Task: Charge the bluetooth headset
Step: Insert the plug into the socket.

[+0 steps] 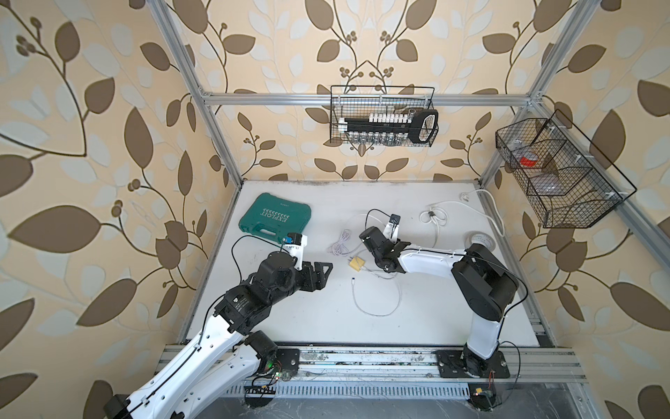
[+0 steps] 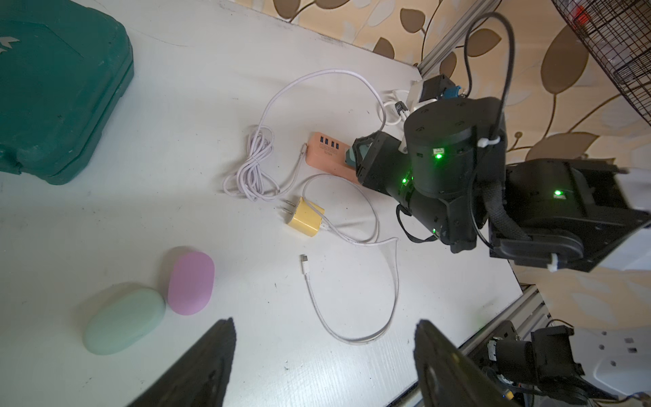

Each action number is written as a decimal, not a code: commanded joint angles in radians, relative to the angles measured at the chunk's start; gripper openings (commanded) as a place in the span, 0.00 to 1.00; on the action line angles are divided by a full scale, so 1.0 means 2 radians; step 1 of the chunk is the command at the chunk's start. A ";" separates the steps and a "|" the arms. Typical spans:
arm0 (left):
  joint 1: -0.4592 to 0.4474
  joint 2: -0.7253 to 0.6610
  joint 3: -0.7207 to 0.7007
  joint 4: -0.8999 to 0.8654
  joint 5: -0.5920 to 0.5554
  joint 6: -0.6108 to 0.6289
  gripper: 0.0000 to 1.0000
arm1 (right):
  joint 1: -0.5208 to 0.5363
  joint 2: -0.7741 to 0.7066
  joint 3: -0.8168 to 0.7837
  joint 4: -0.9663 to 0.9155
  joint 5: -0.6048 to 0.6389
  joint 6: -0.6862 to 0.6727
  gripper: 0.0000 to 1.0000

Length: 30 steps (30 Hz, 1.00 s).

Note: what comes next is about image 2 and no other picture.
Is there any teal charger plug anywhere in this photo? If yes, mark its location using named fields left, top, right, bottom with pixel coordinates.
left=345, top=145, right=364, bottom=168

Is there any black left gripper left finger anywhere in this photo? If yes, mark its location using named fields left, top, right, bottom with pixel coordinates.
left=131, top=318, right=237, bottom=406

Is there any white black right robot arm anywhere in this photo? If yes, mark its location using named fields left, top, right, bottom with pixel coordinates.
left=351, top=96, right=650, bottom=272

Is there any green plastic tool case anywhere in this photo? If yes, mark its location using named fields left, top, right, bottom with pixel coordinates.
left=1, top=1, right=134, bottom=185

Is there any pink power strip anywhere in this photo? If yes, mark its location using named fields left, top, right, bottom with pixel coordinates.
left=305, top=132, right=359, bottom=184

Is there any black wire basket right wall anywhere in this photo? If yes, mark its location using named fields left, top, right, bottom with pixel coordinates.
left=553, top=0, right=650, bottom=122

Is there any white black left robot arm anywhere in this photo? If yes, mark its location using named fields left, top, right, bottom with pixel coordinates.
left=132, top=319, right=650, bottom=406

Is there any mint green earbud case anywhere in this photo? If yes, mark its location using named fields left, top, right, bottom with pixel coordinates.
left=82, top=288, right=166, bottom=355

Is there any white charging cable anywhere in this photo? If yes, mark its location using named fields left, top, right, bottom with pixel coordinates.
left=221, top=69, right=388, bottom=203

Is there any pink earbud case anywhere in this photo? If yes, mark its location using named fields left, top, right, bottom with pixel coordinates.
left=167, top=252, right=215, bottom=316

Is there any yellow charger plug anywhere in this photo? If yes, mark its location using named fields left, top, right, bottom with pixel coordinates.
left=281, top=198, right=325, bottom=237

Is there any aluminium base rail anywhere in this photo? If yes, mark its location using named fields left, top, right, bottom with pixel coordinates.
left=386, top=284, right=549, bottom=406

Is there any red object in basket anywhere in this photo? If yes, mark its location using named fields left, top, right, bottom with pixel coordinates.
left=571, top=4, right=591, bottom=27

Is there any aluminium frame post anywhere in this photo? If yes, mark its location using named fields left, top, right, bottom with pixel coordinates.
left=417, top=1, right=501, bottom=78

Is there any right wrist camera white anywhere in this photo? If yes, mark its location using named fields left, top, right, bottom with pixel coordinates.
left=406, top=75, right=461, bottom=112

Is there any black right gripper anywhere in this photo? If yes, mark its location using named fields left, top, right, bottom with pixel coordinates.
left=352, top=132, right=411, bottom=196

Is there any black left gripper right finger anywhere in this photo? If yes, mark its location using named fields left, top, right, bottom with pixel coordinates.
left=414, top=320, right=516, bottom=407

